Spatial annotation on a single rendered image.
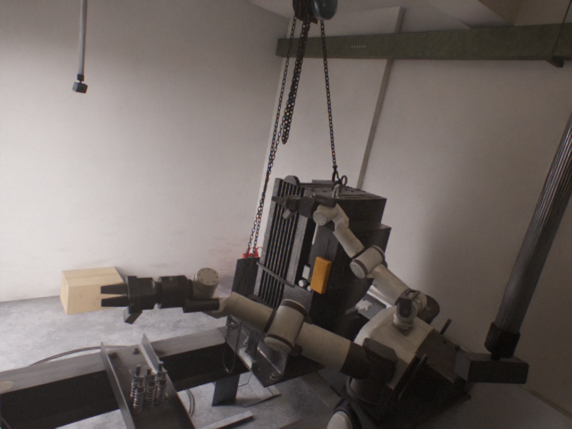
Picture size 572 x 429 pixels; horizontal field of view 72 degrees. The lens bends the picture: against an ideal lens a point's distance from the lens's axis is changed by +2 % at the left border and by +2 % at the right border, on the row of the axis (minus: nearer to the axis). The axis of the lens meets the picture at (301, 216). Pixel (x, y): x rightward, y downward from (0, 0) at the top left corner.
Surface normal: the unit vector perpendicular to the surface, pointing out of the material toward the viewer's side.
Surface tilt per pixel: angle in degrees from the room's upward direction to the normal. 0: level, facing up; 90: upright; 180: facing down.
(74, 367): 0
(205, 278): 26
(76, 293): 90
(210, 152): 90
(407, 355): 46
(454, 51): 90
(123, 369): 0
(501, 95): 90
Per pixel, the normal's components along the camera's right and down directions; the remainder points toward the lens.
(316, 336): 0.12, -0.51
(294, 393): -0.78, 0.00
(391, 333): 0.33, -0.86
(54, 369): 0.20, -0.95
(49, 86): 0.59, 0.31
